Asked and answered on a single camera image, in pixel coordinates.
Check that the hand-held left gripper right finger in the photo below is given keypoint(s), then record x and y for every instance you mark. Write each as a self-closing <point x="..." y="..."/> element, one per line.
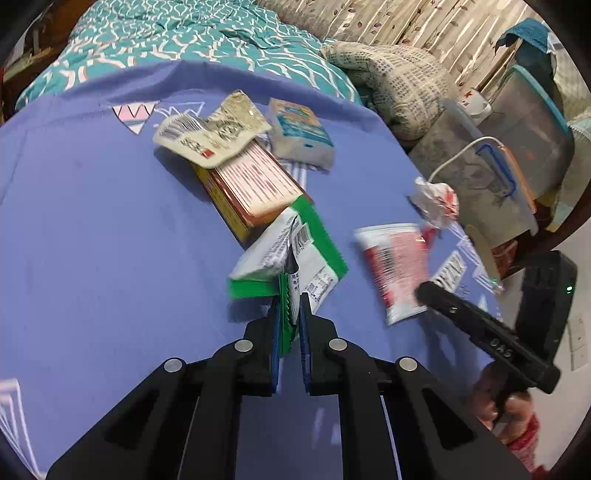
<point x="304" y="344"/>

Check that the white and red wrapper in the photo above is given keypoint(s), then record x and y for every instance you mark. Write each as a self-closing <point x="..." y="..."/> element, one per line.
<point x="436" y="203"/>

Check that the clear storage box teal lid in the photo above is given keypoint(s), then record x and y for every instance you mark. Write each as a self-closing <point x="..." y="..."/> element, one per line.
<point x="531" y="124"/>

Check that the red and white packet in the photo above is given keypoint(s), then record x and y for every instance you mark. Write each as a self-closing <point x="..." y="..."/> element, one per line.
<point x="392" y="267"/>

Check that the white mug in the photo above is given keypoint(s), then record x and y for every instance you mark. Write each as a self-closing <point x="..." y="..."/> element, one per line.
<point x="475" y="106"/>

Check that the teal patterned quilt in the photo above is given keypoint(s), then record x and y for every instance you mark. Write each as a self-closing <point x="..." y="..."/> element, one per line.
<point x="184" y="32"/>

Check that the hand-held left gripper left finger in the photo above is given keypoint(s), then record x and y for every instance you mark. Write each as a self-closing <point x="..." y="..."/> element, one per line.
<point x="275" y="344"/>

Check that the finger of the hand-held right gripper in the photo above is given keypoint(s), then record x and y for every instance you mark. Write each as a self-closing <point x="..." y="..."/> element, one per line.
<point x="480" y="330"/>

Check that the beige leaf print curtain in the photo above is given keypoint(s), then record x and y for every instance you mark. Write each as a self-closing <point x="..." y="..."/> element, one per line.
<point x="438" y="23"/>

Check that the white wall socket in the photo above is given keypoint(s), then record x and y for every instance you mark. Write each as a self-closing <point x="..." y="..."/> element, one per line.
<point x="579" y="341"/>

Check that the blue tissue pack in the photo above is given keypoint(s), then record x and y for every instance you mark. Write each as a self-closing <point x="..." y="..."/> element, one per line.
<point x="300" y="131"/>

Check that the beige wrapper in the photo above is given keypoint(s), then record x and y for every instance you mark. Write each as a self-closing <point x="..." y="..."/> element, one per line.
<point x="217" y="134"/>

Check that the green and white snack packet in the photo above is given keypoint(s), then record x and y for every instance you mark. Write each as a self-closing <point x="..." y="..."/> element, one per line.
<point x="277" y="258"/>

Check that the blue printed tablecloth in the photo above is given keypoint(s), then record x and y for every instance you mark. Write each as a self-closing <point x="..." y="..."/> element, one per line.
<point x="115" y="230"/>

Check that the person's right forearm red sleeve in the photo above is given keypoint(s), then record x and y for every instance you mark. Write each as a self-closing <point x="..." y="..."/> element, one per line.
<point x="526" y="443"/>

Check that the red and yellow cardboard box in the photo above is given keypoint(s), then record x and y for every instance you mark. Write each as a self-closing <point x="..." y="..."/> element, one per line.
<point x="258" y="184"/>

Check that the striped white paper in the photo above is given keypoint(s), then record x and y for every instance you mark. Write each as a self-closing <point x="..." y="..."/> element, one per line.
<point x="295" y="170"/>

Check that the orange rimmed lid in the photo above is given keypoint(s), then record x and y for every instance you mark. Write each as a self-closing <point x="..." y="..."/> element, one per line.
<point x="524" y="184"/>

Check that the person's right hand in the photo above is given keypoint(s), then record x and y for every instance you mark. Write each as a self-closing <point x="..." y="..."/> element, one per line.
<point x="496" y="399"/>

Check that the grey patterned pillow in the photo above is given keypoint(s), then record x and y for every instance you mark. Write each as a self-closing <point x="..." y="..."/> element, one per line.
<point x="392" y="78"/>

